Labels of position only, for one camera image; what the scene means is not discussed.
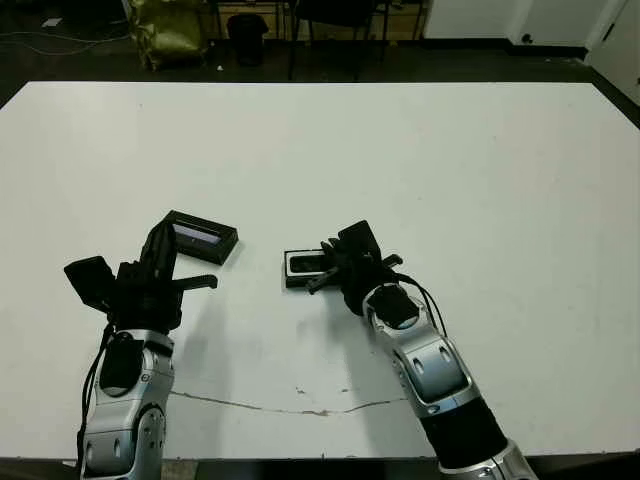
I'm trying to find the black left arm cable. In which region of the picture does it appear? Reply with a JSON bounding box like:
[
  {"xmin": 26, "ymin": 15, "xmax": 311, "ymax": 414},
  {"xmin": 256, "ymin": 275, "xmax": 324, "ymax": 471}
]
[{"xmin": 76, "ymin": 323, "xmax": 115, "ymax": 467}]

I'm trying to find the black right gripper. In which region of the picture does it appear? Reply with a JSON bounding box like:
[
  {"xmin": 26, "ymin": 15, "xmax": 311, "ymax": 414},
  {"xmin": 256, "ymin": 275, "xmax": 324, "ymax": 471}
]
[{"xmin": 305, "ymin": 238, "xmax": 404, "ymax": 316}]

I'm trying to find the white door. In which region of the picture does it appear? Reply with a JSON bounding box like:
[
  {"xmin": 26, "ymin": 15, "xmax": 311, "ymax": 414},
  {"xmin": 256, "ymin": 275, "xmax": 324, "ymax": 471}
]
[{"xmin": 584, "ymin": 0, "xmax": 640, "ymax": 104}]

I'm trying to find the slim black camera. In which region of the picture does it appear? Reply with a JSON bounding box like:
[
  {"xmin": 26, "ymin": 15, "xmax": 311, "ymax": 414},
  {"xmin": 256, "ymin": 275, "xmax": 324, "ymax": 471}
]
[{"xmin": 289, "ymin": 255, "xmax": 327, "ymax": 277}]

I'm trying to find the black waste bin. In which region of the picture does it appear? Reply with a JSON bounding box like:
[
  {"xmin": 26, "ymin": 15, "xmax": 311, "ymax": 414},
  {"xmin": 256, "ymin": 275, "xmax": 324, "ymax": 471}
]
[{"xmin": 226, "ymin": 13, "xmax": 268, "ymax": 67}]

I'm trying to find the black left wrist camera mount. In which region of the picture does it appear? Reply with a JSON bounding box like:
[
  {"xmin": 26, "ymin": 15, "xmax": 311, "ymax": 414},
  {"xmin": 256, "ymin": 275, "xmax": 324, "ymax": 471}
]
[{"xmin": 63, "ymin": 255, "xmax": 120, "ymax": 311}]

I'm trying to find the thin light floor cable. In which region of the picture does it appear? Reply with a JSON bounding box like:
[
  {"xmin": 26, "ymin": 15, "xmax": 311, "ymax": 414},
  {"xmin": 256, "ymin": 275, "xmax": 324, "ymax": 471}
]
[{"xmin": 0, "ymin": 20, "xmax": 137, "ymax": 57}]

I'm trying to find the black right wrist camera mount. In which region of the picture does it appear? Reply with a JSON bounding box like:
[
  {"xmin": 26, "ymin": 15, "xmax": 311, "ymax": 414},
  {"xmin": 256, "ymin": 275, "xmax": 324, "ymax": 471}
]
[{"xmin": 337, "ymin": 219, "xmax": 384, "ymax": 262}]

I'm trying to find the black mesh chair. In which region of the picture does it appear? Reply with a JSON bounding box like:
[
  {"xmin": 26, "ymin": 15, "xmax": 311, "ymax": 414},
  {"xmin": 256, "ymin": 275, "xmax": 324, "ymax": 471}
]
[{"xmin": 288, "ymin": 0, "xmax": 390, "ymax": 82}]

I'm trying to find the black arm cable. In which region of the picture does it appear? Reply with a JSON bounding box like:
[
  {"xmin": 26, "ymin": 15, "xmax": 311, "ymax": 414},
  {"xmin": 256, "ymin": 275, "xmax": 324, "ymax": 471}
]
[
  {"xmin": 384, "ymin": 268, "xmax": 450, "ymax": 342},
  {"xmin": 76, "ymin": 323, "xmax": 115, "ymax": 467}
]

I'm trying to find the black box white insert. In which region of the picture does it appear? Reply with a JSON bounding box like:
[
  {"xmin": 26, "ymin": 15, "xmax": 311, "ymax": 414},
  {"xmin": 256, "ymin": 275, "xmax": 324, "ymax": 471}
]
[{"xmin": 283, "ymin": 248, "xmax": 332, "ymax": 291}]

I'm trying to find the black printed box lid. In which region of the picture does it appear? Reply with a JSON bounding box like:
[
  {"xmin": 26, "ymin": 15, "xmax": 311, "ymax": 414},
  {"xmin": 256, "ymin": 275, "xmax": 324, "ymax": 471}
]
[{"xmin": 162, "ymin": 209, "xmax": 239, "ymax": 267}]

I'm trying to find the yellow green plastic bag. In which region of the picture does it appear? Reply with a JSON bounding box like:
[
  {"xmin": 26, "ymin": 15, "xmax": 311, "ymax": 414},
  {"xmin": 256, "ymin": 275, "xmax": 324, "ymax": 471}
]
[{"xmin": 125, "ymin": 0, "xmax": 209, "ymax": 71}]

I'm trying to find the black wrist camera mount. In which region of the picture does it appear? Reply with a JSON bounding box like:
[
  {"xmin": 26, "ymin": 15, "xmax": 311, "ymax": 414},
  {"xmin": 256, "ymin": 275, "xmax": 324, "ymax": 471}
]
[
  {"xmin": 337, "ymin": 219, "xmax": 384, "ymax": 262},
  {"xmin": 63, "ymin": 255, "xmax": 120, "ymax": 311}
]

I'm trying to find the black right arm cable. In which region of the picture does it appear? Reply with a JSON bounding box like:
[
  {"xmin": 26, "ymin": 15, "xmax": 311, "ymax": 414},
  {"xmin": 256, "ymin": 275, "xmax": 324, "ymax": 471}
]
[{"xmin": 384, "ymin": 268, "xmax": 450, "ymax": 342}]

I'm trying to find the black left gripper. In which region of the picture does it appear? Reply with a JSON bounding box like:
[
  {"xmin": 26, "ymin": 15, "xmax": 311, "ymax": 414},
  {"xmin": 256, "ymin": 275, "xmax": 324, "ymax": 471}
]
[{"xmin": 107, "ymin": 223, "xmax": 220, "ymax": 332}]

